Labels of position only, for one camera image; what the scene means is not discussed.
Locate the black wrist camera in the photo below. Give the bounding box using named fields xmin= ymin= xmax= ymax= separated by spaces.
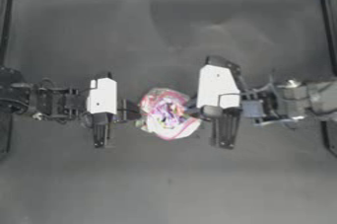
xmin=78 ymin=112 xmax=112 ymax=129
xmin=198 ymin=104 xmax=226 ymax=121

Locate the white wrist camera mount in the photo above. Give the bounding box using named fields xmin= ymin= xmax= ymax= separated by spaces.
xmin=194 ymin=64 xmax=242 ymax=110
xmin=84 ymin=77 xmax=118 ymax=115

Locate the clear bag with pink zip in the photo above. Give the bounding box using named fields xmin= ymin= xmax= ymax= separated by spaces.
xmin=134 ymin=86 xmax=203 ymax=142

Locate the black camera cable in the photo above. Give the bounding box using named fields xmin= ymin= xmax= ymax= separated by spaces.
xmin=215 ymin=76 xmax=281 ymax=108

